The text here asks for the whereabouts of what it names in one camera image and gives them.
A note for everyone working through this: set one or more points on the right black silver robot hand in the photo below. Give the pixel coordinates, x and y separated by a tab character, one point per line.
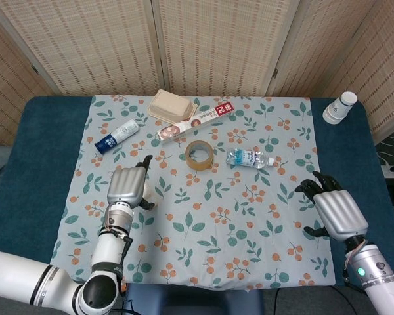
339	213

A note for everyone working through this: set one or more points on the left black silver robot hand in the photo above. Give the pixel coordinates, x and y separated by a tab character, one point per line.
126	185

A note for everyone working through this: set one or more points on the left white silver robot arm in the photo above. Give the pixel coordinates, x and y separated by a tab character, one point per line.
108	249

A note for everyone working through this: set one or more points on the floral tablecloth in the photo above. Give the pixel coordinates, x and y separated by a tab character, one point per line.
216	213

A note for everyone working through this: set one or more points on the long white red wrap box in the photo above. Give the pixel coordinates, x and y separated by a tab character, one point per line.
197	121

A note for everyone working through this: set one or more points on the white bottle with blue cap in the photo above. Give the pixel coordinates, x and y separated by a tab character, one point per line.
118	136

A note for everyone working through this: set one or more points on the brown packing tape roll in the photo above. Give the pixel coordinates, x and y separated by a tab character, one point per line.
198	164

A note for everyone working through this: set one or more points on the beige lidded food container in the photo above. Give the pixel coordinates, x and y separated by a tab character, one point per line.
169	106

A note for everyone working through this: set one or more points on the dark blue table cover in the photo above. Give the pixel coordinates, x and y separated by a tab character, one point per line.
36	164

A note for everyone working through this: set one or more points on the stack of white paper cups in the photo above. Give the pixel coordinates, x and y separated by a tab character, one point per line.
338	108

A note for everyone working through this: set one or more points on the clear plastic water bottle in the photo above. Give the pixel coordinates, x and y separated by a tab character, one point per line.
248	158

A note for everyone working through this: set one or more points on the metal screen hinge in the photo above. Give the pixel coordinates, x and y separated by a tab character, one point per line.
275	73
35	69

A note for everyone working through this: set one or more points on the woven folding screen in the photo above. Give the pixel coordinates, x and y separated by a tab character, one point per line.
216	42

